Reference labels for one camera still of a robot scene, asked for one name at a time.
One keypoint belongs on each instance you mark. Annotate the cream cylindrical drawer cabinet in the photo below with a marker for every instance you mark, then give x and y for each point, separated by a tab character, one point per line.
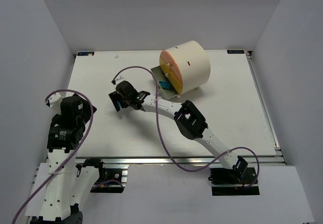
193	63

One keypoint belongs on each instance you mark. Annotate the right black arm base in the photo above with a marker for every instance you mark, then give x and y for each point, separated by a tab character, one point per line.
223	183

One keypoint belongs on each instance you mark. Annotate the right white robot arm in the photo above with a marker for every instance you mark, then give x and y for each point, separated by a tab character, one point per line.
189	120

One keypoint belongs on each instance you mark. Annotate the left blue corner label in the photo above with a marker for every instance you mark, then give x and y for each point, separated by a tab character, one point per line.
85	53

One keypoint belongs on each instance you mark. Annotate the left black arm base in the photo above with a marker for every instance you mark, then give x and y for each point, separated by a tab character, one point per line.
109	180

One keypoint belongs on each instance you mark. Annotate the yellow drawer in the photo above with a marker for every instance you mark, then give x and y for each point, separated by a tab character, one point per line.
173	74

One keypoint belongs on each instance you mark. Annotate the long cyan lego brick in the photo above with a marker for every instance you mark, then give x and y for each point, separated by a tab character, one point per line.
165	85

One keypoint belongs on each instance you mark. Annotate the grey-green drawer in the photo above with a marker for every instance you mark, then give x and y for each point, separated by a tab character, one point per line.
160	76

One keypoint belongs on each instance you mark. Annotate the aluminium table rail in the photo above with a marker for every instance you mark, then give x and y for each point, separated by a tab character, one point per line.
269	160

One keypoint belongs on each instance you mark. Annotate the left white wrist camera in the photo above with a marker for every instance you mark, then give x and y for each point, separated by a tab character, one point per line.
54	102

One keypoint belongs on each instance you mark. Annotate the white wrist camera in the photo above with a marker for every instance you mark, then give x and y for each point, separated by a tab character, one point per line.
118	79
54	102

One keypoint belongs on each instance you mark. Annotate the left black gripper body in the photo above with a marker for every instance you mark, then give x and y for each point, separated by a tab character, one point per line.
89	109

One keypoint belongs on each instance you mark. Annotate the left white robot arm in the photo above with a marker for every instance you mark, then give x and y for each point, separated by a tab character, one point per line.
68	185

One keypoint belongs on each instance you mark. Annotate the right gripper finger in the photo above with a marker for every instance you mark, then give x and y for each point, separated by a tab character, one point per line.
114	97
126	104

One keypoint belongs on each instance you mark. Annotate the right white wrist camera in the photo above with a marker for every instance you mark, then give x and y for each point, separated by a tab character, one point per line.
118	79

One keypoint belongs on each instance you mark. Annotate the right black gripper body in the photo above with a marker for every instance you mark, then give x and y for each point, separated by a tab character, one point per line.
114	100

